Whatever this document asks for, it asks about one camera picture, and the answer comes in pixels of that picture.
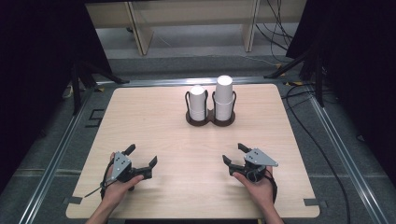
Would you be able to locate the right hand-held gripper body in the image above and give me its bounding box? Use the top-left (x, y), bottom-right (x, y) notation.
top-left (244, 147), bottom-right (279, 184)

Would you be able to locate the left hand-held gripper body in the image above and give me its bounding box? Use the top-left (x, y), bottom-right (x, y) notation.
top-left (106, 151), bottom-right (138, 188)

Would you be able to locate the dark brown double cup holder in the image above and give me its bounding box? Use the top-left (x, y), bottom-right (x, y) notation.
top-left (184, 90), bottom-right (237, 128)

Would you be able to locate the short stack of white cups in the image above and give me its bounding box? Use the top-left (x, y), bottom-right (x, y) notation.
top-left (189, 85), bottom-right (207, 122)

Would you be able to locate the person's left hand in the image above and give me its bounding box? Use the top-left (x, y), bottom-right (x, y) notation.
top-left (101, 151), bottom-right (145, 206)

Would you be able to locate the person's right hand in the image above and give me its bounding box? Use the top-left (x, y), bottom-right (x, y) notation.
top-left (233, 166), bottom-right (277, 213)

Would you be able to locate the black tape floor mark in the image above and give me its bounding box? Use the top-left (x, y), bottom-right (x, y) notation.
top-left (84, 108), bottom-right (106, 129)

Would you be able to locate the tall stack of white cups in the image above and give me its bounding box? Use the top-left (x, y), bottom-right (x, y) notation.
top-left (214, 75), bottom-right (234, 122)

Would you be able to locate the grey tape strip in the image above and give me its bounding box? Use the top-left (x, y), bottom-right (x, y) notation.
top-left (63, 195), bottom-right (84, 205)
top-left (303, 198), bottom-right (329, 209)

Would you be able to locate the black metal stand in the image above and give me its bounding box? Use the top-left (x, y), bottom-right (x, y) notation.
top-left (263, 46), bottom-right (325, 108)
top-left (70, 60), bottom-right (131, 116)

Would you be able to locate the light wooden shelf unit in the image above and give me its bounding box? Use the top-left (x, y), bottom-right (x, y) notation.
top-left (84, 0), bottom-right (307, 57)

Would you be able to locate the black curtain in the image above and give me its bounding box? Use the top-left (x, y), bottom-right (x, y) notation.
top-left (286, 0), bottom-right (396, 188)
top-left (0, 0), bottom-right (113, 194)

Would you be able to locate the left hand-held gripper black cable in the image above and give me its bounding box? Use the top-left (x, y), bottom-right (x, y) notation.
top-left (83, 157), bottom-right (115, 201)

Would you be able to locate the hand-held gripper black cable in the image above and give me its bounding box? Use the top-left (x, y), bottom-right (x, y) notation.
top-left (83, 157), bottom-right (115, 201)
top-left (264, 167), bottom-right (278, 204)

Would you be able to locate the right hand-held gripper black cable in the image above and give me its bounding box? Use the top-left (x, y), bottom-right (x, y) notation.
top-left (264, 167), bottom-right (278, 204)

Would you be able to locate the metal floor rail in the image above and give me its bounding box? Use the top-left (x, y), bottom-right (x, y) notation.
top-left (306, 92), bottom-right (391, 224)
top-left (18, 87), bottom-right (96, 224)

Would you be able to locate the long black floor cable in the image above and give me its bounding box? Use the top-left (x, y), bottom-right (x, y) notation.
top-left (280, 83), bottom-right (352, 224)

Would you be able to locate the thin white floor cable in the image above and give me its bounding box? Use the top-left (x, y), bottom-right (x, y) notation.
top-left (241, 55), bottom-right (283, 68)

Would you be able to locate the tangle of black cables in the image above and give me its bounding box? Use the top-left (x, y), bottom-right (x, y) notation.
top-left (255, 0), bottom-right (295, 52)

